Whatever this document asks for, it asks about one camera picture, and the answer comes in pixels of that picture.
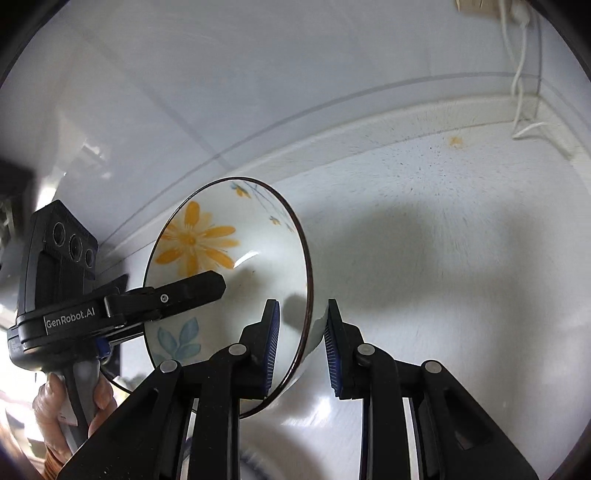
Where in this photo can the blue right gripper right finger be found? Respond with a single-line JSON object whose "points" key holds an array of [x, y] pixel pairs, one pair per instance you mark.
{"points": [[347, 369]]}

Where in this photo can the beige wall socket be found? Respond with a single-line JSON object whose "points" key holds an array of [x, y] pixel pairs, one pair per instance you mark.
{"points": [[489, 8]]}

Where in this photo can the white orange flower bowl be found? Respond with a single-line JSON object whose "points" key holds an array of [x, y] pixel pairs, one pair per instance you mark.
{"points": [[246, 231]]}

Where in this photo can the blue white porcelain bowl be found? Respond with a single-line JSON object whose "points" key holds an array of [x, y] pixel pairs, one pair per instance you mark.
{"points": [[258, 460]]}

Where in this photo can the person's left hand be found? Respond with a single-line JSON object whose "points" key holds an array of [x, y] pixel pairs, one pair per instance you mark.
{"points": [[49, 400]]}

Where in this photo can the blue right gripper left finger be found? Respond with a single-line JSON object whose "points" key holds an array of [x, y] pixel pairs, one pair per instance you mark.
{"points": [[260, 340]]}

